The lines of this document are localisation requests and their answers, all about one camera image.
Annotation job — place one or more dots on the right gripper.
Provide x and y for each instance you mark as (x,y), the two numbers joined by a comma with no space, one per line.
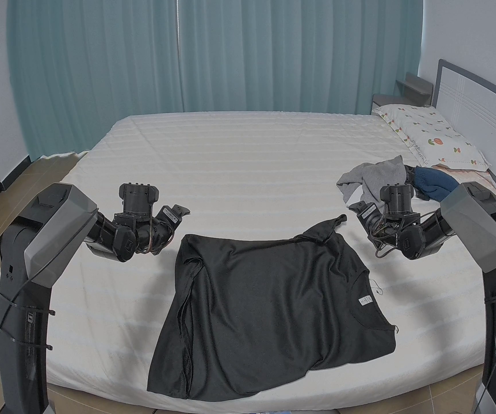
(371,220)

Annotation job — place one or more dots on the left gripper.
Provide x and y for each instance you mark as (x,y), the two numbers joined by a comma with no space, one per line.
(168,222)

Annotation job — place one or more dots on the black T-shirt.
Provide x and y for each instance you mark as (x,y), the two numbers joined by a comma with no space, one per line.
(265,308)

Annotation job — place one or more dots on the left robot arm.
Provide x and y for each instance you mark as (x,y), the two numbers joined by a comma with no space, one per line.
(45,231)

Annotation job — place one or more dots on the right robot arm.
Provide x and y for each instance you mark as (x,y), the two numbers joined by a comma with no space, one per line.
(476,227)

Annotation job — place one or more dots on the pile of clothes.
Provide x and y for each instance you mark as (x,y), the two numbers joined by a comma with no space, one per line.
(381,175)

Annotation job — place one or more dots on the bed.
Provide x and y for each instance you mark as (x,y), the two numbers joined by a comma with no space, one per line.
(248,166)

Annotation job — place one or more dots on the white printed pillow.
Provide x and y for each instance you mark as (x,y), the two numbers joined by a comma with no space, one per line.
(433,138)

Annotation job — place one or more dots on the grey bedside table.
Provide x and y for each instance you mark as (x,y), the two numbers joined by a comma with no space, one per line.
(407,91)

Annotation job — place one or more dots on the blue-green curtain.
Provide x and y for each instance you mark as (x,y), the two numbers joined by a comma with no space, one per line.
(295,41)
(92,67)

